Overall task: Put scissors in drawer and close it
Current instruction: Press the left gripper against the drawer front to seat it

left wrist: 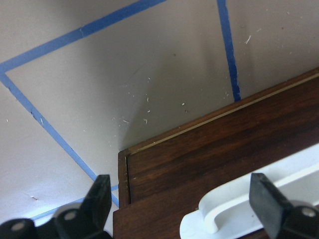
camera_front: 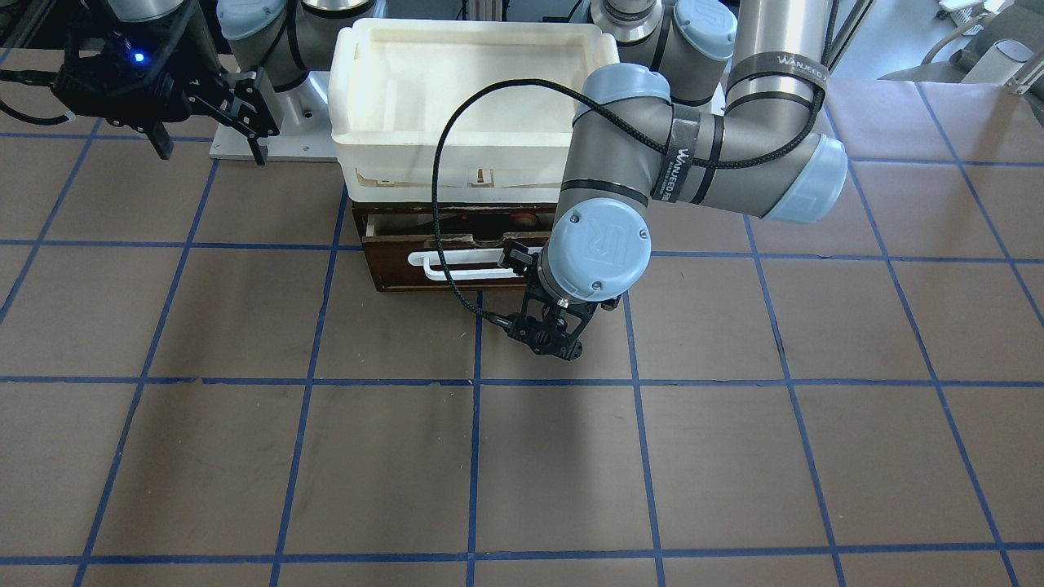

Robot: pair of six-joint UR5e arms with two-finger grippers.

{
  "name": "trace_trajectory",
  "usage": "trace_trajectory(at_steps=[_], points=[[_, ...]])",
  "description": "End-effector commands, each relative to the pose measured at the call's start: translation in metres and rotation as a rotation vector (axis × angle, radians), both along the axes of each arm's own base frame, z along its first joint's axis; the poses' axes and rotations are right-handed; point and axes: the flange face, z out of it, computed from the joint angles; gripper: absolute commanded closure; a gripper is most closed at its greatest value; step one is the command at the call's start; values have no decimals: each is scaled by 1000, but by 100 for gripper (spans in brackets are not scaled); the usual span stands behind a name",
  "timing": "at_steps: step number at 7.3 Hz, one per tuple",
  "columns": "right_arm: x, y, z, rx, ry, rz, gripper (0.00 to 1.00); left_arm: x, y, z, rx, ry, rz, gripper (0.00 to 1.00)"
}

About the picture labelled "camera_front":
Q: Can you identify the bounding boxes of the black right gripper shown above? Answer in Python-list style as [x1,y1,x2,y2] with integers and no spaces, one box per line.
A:
[49,16,268,166]

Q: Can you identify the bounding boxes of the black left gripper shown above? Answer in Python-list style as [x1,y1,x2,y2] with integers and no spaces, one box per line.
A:
[493,241,622,361]

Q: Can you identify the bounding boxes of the wooden drawer with white handle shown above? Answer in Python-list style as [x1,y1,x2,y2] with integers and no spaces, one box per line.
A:
[361,235,550,291]

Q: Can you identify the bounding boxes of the grey orange scissors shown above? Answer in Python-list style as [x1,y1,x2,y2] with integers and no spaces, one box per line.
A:
[507,212,541,230]

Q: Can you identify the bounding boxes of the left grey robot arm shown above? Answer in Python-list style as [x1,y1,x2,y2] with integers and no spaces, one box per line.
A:
[484,1,847,360]

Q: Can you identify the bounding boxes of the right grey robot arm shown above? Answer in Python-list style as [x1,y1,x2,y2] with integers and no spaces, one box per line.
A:
[45,1,387,165]

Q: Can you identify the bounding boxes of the dark brown wooden cabinet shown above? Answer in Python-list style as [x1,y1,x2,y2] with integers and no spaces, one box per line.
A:
[346,196,556,249]

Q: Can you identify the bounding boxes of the white plastic tray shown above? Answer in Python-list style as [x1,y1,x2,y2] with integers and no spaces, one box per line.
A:
[328,19,619,203]

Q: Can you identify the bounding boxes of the brown paper table mat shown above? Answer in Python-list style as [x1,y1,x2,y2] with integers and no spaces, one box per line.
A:
[1,79,1042,586]

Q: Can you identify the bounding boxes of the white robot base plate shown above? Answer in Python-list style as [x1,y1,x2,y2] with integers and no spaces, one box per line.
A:
[697,71,728,116]
[210,71,337,162]

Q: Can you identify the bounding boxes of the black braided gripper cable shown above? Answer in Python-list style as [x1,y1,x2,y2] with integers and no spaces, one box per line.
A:
[431,0,841,329]

